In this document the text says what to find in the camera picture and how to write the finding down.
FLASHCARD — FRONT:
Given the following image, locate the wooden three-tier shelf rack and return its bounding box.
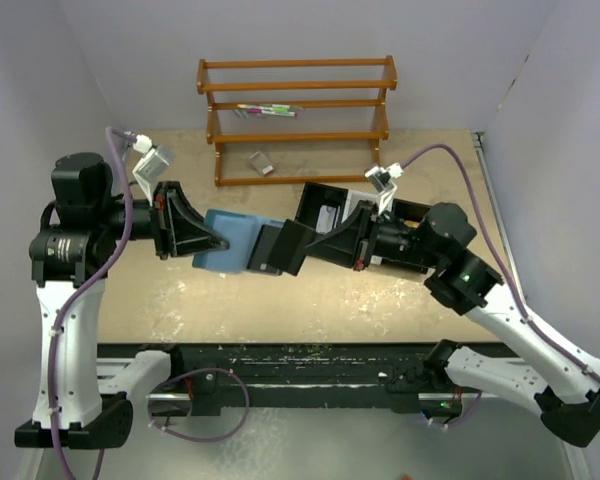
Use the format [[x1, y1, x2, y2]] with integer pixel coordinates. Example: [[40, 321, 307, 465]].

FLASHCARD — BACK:
[[196, 55, 398, 187]]

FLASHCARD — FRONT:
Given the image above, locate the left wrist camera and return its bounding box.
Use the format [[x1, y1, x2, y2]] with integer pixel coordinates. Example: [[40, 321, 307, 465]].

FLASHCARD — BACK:
[[132, 134, 175, 204]]

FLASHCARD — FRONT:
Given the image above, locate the black and white organizer tray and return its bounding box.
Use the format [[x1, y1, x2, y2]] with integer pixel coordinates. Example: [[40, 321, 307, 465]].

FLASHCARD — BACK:
[[294, 180, 438, 275]]

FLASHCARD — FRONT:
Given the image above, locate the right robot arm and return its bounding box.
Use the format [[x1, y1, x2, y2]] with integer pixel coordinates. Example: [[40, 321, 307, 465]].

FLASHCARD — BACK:
[[297, 200, 600, 448]]

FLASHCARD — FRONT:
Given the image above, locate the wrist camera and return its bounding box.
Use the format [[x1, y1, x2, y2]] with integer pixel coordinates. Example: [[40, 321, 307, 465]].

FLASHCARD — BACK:
[[364, 163, 403, 214], [132, 134, 175, 204]]

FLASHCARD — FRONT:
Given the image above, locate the blue card holder wallet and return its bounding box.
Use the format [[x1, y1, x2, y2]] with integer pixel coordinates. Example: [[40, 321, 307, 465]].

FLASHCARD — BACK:
[[192, 209, 284, 274]]

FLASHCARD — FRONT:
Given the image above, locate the dark credit card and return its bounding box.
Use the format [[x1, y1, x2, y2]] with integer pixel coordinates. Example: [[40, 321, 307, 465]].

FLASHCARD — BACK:
[[246, 225, 282, 276], [268, 220, 316, 276]]

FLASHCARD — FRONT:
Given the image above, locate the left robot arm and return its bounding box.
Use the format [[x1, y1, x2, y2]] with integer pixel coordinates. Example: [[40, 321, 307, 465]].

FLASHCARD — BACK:
[[14, 152, 229, 450]]

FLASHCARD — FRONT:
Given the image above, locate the small clear plastic box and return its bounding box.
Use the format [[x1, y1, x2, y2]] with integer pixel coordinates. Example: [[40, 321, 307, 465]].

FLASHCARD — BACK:
[[249, 151, 275, 177]]

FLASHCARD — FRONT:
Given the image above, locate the purple cable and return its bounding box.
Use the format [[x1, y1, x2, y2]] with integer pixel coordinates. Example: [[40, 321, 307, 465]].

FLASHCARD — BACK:
[[47, 127, 254, 480], [402, 143, 600, 436]]

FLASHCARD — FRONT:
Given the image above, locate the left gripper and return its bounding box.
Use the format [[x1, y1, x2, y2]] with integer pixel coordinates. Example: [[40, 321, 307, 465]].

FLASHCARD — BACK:
[[97, 177, 229, 257]]

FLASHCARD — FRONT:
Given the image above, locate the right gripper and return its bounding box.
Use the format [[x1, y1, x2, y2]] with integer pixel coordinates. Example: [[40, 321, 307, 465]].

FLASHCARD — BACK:
[[305, 199, 443, 271]]

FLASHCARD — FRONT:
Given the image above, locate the green marker pen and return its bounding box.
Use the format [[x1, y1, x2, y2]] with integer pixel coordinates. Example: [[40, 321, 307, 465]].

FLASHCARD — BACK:
[[259, 104, 304, 112]]

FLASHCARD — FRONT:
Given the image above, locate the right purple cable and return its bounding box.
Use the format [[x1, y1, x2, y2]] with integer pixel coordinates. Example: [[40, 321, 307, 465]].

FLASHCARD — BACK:
[[402, 143, 600, 436]]

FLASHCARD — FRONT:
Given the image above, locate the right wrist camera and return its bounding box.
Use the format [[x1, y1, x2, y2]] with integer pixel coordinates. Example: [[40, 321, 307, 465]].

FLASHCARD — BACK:
[[364, 163, 403, 214]]

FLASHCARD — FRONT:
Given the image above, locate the white card in tray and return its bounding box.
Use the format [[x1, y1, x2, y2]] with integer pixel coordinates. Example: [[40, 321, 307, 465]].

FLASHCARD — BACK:
[[315, 205, 340, 234]]

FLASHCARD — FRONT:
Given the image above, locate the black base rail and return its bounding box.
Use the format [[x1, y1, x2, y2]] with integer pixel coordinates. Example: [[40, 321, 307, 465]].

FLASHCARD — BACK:
[[97, 342, 481, 416]]

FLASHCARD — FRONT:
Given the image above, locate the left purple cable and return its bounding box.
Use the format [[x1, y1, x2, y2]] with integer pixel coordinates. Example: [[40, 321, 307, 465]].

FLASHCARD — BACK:
[[47, 127, 254, 480]]

